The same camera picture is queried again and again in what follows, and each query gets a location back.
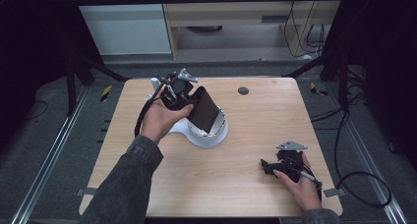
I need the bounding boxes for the white stand with pegs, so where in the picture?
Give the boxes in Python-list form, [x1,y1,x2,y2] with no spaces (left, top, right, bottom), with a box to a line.
[146,77,229,149]

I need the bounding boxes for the black metal stand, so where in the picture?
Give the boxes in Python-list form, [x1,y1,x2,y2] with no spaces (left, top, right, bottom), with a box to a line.
[65,50,130,117]
[283,50,350,111]

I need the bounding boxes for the black wallet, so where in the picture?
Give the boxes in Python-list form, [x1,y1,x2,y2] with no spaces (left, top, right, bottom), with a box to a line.
[186,85,221,135]

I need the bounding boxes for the person's left hand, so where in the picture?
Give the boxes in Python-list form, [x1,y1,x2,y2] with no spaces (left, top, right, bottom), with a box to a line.
[140,97,195,144]

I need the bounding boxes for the person's right hand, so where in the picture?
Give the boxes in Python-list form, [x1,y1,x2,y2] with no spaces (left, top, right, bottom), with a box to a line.
[272,153,323,212]

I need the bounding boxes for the white bowl with silver rim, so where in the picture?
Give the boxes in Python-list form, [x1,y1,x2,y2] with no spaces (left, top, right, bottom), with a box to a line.
[186,108,227,138]

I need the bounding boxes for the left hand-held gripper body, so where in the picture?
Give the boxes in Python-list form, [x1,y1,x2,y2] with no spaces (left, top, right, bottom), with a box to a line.
[160,68,199,111]

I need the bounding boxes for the right hand-held gripper cable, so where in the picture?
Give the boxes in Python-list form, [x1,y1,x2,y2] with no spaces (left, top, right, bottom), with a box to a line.
[299,166,324,202]

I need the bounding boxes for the white cabinet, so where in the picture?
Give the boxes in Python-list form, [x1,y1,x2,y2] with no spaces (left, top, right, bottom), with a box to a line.
[69,0,173,56]

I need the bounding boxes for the hanging black cables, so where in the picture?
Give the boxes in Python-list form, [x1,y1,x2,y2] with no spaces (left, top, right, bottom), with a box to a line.
[283,1,328,59]

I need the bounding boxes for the hand-held gripper cable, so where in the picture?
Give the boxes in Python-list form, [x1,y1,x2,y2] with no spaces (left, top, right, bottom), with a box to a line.
[134,75,173,139]
[299,166,324,202]

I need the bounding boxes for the left hand-held gripper cable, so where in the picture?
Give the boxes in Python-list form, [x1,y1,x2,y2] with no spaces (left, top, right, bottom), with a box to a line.
[134,75,173,139]

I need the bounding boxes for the grey tape strip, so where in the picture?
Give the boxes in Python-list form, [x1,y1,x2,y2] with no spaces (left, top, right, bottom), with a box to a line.
[76,187,99,196]
[324,188,346,197]

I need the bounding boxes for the black floor cable loop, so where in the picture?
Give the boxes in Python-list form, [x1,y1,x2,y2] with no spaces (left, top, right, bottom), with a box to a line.
[309,95,392,208]

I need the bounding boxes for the aluminium floor rail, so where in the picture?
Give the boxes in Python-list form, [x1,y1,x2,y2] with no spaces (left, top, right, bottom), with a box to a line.
[328,83,407,224]
[11,85,89,224]

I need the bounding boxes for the yellow and black floor tape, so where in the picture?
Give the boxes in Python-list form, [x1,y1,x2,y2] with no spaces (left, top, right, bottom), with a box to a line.
[99,84,113,103]
[309,82,328,96]

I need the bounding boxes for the light wooden desk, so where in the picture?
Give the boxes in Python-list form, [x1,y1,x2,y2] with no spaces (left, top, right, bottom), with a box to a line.
[159,0,342,60]

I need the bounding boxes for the thin black floor cable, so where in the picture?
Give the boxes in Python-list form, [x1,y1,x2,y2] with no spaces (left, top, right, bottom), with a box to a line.
[23,100,49,122]

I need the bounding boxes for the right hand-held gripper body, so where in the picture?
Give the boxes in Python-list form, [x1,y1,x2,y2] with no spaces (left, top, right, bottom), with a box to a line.
[275,140,309,183]

